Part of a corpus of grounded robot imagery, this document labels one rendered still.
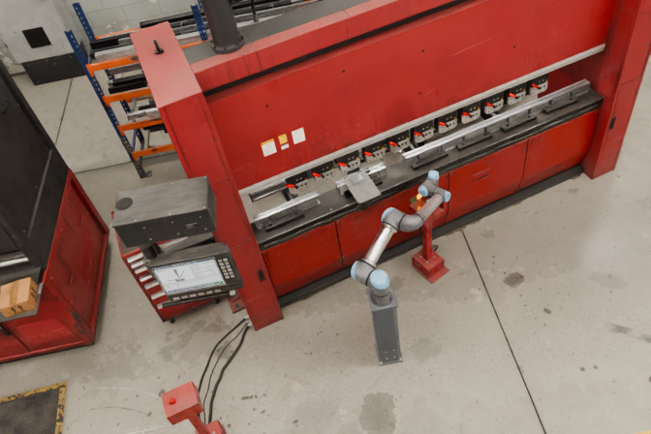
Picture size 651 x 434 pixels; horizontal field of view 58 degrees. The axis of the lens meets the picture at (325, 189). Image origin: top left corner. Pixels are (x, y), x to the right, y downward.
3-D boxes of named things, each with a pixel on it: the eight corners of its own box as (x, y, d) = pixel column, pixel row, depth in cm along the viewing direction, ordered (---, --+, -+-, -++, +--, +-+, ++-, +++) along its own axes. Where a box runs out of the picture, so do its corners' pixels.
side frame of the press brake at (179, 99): (256, 331, 471) (157, 108, 305) (226, 257, 528) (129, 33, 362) (284, 319, 476) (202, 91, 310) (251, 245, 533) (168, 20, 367)
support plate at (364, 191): (358, 204, 416) (358, 203, 415) (343, 181, 434) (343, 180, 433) (382, 195, 419) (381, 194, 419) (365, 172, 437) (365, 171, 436)
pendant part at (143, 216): (165, 314, 362) (109, 227, 301) (167, 281, 379) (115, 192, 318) (245, 298, 361) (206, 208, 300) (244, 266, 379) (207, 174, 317)
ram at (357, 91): (238, 198, 399) (204, 105, 341) (234, 190, 404) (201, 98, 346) (604, 49, 453) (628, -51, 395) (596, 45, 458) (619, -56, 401)
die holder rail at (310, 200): (258, 230, 428) (255, 221, 421) (255, 224, 432) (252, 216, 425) (320, 203, 437) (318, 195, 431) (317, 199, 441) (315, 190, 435)
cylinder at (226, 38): (216, 58, 329) (191, -20, 296) (204, 38, 346) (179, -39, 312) (272, 39, 335) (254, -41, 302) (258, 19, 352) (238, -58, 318)
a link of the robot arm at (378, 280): (383, 299, 374) (382, 287, 364) (365, 290, 381) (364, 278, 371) (393, 286, 380) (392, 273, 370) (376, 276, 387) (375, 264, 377)
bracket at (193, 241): (164, 285, 372) (160, 279, 367) (156, 258, 388) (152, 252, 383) (223, 260, 379) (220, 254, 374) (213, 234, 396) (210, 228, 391)
